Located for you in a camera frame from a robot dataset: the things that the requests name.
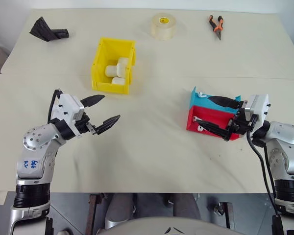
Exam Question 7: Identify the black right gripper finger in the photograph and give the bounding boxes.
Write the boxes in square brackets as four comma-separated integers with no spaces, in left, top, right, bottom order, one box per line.
[207,95,241,110]
[200,119,231,141]

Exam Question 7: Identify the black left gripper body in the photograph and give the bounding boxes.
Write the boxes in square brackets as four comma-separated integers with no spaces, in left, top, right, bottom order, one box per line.
[73,113,97,138]

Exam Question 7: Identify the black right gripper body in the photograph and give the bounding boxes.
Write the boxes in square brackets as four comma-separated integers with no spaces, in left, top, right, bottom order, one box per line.
[223,100,258,142]

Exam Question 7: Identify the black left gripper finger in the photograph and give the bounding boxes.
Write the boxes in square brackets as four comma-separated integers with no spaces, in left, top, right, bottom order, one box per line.
[94,115,121,136]
[80,94,106,108]

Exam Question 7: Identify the yellow plastic bin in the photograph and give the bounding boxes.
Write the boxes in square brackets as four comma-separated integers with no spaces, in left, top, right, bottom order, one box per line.
[91,37,137,95]

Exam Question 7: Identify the red plastic tray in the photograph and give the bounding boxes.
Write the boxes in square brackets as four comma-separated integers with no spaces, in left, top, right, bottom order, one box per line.
[186,105,244,141]

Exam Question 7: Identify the blue plastic tray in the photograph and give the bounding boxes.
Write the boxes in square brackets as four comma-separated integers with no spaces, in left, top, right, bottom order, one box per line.
[189,86,244,115]

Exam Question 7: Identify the orange black pliers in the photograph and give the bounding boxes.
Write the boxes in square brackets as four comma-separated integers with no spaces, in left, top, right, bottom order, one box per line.
[208,15,224,41]

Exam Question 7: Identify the black plastic nozzle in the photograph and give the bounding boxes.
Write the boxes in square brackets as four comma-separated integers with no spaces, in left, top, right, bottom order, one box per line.
[29,16,70,43]

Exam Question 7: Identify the clear tape roll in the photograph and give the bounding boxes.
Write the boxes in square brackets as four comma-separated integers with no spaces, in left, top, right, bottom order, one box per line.
[150,12,178,41]

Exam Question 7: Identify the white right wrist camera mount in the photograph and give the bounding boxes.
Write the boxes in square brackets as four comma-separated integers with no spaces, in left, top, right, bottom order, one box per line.
[243,94,270,123]

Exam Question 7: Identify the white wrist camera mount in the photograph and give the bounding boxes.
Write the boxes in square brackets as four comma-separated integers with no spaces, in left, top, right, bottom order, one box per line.
[50,93,85,123]
[243,94,270,123]

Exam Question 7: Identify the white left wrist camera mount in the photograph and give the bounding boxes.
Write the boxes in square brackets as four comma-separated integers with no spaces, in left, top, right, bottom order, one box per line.
[50,93,85,123]

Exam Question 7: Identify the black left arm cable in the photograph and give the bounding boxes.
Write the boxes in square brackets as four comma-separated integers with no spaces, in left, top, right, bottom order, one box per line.
[47,89,64,124]

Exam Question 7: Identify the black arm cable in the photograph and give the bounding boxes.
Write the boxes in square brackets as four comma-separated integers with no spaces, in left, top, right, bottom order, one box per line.
[245,130,285,235]
[47,89,64,124]

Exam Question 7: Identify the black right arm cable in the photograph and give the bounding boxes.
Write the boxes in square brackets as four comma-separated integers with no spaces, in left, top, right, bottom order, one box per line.
[245,130,285,235]

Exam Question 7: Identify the rusty metal table bracket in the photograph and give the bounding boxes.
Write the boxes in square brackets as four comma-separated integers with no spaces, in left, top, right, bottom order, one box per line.
[213,201,235,230]
[88,193,105,235]

